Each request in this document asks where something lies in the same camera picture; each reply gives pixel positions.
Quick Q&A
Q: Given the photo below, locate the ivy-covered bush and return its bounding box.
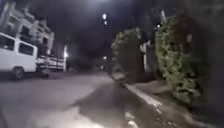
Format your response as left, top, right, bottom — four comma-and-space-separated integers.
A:
110, 28, 146, 83

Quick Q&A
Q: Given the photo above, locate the concrete kerb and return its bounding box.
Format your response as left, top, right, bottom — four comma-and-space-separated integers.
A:
111, 71, 214, 128

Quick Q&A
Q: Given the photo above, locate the grey pavement strip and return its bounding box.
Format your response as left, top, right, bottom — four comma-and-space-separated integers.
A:
132, 79, 224, 128

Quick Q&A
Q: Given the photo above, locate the leafy green hedge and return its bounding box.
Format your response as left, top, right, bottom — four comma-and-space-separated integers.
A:
154, 16, 201, 104

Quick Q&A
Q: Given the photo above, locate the white railing fence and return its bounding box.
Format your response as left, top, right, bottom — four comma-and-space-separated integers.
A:
35, 54, 67, 72

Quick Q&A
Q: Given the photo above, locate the grey asphalt road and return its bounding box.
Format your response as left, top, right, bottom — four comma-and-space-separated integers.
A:
0, 70, 174, 128

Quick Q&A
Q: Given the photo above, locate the pale multi-storey building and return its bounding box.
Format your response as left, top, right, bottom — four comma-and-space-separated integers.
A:
0, 2, 56, 58

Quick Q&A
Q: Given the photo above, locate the white van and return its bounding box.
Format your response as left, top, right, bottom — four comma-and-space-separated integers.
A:
0, 31, 39, 80

